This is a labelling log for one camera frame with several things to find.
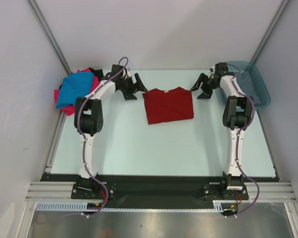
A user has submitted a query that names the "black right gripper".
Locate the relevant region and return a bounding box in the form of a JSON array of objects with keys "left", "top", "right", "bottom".
[{"left": 190, "top": 73, "right": 220, "bottom": 99}]

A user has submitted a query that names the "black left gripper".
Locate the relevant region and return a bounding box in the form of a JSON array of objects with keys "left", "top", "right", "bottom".
[{"left": 118, "top": 73, "right": 148, "bottom": 101}]

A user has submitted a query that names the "red t shirt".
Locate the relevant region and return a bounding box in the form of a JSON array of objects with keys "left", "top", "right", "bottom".
[{"left": 143, "top": 87, "right": 194, "bottom": 124}]

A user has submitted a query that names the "blue t shirt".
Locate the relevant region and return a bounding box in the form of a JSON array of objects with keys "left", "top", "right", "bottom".
[{"left": 55, "top": 71, "right": 94, "bottom": 109}]

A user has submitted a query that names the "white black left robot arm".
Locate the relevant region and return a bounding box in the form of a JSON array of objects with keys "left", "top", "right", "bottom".
[{"left": 71, "top": 64, "right": 148, "bottom": 199}]

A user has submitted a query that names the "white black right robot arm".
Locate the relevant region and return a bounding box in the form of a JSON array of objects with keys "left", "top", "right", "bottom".
[{"left": 190, "top": 62, "right": 255, "bottom": 200}]

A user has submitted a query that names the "grey t shirt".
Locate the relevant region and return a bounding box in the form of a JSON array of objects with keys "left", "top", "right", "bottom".
[{"left": 236, "top": 71, "right": 261, "bottom": 104}]

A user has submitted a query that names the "black folded t shirt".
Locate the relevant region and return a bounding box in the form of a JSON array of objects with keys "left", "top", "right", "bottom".
[{"left": 54, "top": 67, "right": 104, "bottom": 96}]

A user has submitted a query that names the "teal plastic basket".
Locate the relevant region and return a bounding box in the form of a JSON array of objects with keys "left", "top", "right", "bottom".
[{"left": 226, "top": 61, "right": 271, "bottom": 111}]

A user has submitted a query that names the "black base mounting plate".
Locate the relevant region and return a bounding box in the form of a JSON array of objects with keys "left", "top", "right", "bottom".
[{"left": 39, "top": 174, "right": 281, "bottom": 209}]

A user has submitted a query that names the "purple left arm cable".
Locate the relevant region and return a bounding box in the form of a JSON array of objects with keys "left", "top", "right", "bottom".
[{"left": 36, "top": 57, "right": 129, "bottom": 224}]

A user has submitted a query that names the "right aluminium corner post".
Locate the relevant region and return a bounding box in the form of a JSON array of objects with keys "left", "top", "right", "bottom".
[{"left": 250, "top": 0, "right": 292, "bottom": 64}]

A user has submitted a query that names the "aluminium corner post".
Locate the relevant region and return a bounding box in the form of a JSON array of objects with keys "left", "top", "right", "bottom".
[
  {"left": 26, "top": 0, "right": 72, "bottom": 75},
  {"left": 250, "top": 0, "right": 292, "bottom": 64}
]

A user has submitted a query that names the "grey slotted cable duct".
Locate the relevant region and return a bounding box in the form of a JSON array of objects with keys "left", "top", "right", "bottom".
[{"left": 36, "top": 201, "right": 228, "bottom": 213}]

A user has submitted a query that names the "left aluminium corner post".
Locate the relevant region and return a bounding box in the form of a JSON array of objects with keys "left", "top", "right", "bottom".
[{"left": 26, "top": 0, "right": 72, "bottom": 75}]

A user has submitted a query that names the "aluminium front frame rail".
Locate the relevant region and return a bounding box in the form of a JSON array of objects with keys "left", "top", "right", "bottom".
[{"left": 25, "top": 181, "right": 297, "bottom": 203}]

